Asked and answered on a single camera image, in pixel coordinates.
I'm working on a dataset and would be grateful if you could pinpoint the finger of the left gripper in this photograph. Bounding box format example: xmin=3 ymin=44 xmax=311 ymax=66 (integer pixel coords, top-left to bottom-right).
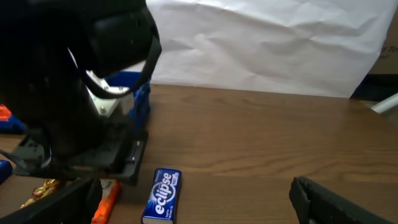
xmin=119 ymin=130 xmax=149 ymax=187

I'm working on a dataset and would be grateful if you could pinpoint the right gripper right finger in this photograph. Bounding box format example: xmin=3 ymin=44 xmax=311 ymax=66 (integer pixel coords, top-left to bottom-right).
xmin=288 ymin=175 xmax=398 ymax=224

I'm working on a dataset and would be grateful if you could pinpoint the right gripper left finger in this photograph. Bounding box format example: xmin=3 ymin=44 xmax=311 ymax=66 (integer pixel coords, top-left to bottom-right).
xmin=0 ymin=178 xmax=104 ymax=224

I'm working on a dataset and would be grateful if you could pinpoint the blue tray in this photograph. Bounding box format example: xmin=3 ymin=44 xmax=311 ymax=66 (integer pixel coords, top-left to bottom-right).
xmin=0 ymin=70 xmax=152 ymax=136

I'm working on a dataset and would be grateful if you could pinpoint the brown cardboard box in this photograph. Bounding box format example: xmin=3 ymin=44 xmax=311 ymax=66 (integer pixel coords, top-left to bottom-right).
xmin=368 ymin=8 xmax=398 ymax=76

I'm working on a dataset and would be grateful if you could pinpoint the black cable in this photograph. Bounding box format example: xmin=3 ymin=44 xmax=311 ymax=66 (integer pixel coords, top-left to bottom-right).
xmin=67 ymin=29 xmax=163 ymax=100

